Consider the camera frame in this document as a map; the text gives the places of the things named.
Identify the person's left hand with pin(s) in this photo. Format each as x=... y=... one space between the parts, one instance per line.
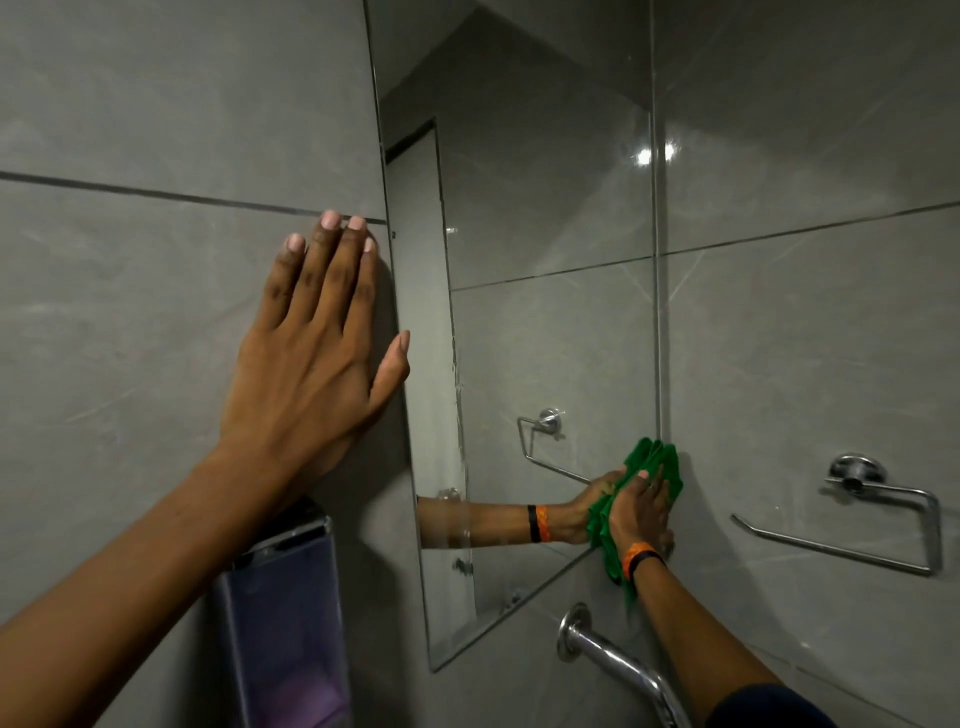
x=300 y=390

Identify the person's right hand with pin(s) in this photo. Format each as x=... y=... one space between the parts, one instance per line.
x=639 y=517

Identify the person's left little finger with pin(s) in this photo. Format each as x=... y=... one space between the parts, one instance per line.
x=283 y=281

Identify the person's right fingers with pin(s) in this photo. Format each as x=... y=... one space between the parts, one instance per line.
x=649 y=487

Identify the person's left middle finger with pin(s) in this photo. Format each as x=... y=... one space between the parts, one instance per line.
x=343 y=266

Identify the person's left thumb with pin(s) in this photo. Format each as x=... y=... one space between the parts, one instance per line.
x=390 y=371

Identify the green cleaning cloth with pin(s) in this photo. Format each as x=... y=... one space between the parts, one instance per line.
x=660 y=461

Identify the person's right forearm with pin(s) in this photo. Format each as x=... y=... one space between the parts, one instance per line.
x=682 y=637

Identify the person's left forearm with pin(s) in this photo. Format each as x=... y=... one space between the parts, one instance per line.
x=127 y=592

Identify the orange and black wristband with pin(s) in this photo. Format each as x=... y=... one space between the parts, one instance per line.
x=637 y=558

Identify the chrome curved tap pipe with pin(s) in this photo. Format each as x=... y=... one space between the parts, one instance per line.
x=622 y=664

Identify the dark blue sleeve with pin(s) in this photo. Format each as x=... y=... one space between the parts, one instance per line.
x=772 y=712

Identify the frameless wall mirror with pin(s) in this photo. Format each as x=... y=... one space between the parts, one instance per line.
x=540 y=300

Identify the translucent wall soap dispenser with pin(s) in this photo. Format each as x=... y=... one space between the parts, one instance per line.
x=289 y=630

